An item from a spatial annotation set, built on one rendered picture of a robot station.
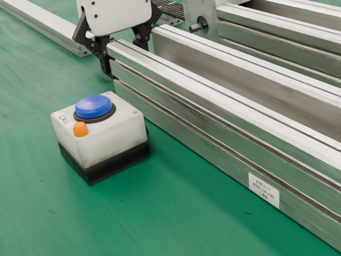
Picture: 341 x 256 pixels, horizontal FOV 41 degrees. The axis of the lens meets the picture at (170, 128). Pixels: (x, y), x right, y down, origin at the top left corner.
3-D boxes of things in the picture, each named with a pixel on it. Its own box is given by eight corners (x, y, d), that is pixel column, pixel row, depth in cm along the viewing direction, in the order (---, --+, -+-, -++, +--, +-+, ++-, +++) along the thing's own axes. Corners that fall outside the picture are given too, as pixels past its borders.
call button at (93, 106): (72, 117, 51) (68, 101, 50) (103, 104, 53) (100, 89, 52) (87, 130, 49) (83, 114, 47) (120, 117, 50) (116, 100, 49)
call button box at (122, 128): (61, 156, 55) (47, 110, 52) (130, 126, 59) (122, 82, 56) (89, 187, 49) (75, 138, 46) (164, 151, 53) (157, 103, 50)
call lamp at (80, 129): (71, 133, 47) (69, 123, 47) (84, 127, 48) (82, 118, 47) (77, 138, 46) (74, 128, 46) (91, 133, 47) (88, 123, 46)
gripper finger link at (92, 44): (100, 32, 68) (108, 72, 72) (80, 38, 67) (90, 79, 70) (109, 36, 66) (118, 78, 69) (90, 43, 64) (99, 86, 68)
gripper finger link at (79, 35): (100, -12, 65) (121, 19, 68) (59, 23, 63) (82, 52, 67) (104, -11, 64) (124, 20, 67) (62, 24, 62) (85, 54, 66)
